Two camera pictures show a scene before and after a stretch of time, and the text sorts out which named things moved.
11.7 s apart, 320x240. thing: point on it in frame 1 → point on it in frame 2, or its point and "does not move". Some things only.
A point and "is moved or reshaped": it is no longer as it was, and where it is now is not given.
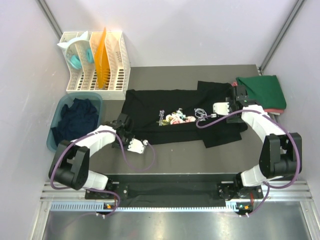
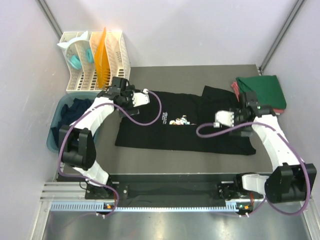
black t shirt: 158,116 is moved or reshaped
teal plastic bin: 96,98 does not move
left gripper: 129,137 → 128,92
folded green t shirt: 265,90 does not move
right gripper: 235,119 → 242,131
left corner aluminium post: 50,18 does not move
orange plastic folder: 102,62 does not move
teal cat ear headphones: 75,60 does not move
